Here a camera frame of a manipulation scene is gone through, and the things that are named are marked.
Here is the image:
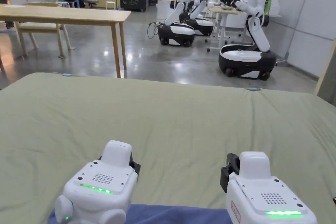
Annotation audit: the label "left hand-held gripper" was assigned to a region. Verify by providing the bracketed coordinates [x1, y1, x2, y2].
[54, 140, 141, 224]

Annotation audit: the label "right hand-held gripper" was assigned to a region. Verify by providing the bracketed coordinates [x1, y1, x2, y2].
[220, 152, 318, 224]

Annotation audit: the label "blue garment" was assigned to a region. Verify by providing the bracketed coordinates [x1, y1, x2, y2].
[48, 203, 232, 224]

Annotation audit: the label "bed with pale green sheet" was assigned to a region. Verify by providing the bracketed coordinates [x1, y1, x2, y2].
[0, 72, 336, 224]

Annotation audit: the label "white and black wheeled robot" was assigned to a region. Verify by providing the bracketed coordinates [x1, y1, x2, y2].
[183, 0, 215, 37]
[214, 0, 283, 81]
[157, 0, 208, 47]

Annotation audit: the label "wooden chair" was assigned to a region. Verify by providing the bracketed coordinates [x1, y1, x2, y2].
[15, 2, 72, 58]

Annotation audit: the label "long wooden table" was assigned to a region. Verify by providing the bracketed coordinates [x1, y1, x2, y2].
[0, 3, 132, 79]

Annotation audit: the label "white-legged desk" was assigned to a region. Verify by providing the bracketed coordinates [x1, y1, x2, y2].
[207, 6, 248, 53]

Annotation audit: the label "black floor cable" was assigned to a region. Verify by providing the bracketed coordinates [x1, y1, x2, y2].
[147, 22, 161, 40]

